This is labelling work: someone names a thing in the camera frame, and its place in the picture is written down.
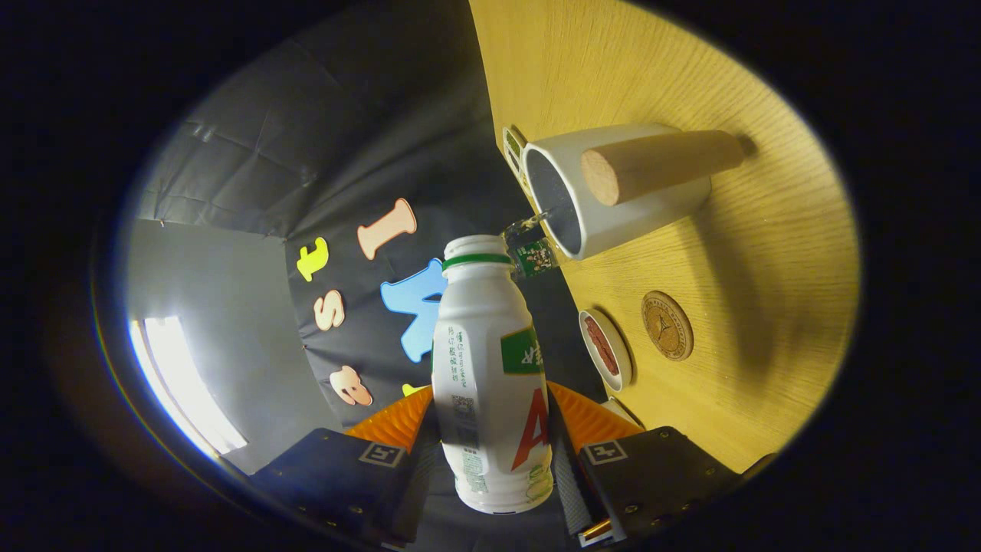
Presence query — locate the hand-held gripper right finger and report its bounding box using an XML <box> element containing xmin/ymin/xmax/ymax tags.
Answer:
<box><xmin>546</xmin><ymin>381</ymin><xmax>744</xmax><ymax>547</ymax></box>

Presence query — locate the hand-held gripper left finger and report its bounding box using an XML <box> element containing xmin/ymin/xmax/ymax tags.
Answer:
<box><xmin>249</xmin><ymin>386</ymin><xmax>439</xmax><ymax>549</ymax></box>

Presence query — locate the white juice bottle green cap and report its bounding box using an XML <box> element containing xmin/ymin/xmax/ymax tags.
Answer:
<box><xmin>431</xmin><ymin>235</ymin><xmax>554</xmax><ymax>514</ymax></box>

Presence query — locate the round wooden coaster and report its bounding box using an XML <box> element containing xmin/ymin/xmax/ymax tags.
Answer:
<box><xmin>641</xmin><ymin>290</ymin><xmax>695</xmax><ymax>362</ymax></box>

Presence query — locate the white cup wooden handle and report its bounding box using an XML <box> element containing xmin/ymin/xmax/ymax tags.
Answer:
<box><xmin>521</xmin><ymin>123</ymin><xmax>748</xmax><ymax>261</ymax></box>

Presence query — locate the clear plastic water bottle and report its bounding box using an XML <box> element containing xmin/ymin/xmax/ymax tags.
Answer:
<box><xmin>502</xmin><ymin>207</ymin><xmax>560</xmax><ymax>281</ymax></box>

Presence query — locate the white round plate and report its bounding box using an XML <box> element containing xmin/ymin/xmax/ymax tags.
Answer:
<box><xmin>579</xmin><ymin>309</ymin><xmax>634</xmax><ymax>393</ymax></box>

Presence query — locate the brown sausage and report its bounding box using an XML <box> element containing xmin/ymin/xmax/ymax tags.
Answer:
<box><xmin>592</xmin><ymin>318</ymin><xmax>622</xmax><ymax>376</ymax></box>
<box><xmin>585</xmin><ymin>318</ymin><xmax>614</xmax><ymax>375</ymax></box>

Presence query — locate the wooden table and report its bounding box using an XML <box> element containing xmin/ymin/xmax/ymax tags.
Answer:
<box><xmin>468</xmin><ymin>0</ymin><xmax>861</xmax><ymax>475</ymax></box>

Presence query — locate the white divided condiment dish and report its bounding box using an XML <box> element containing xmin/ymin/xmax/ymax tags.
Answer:
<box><xmin>502</xmin><ymin>125</ymin><xmax>534</xmax><ymax>192</ymax></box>

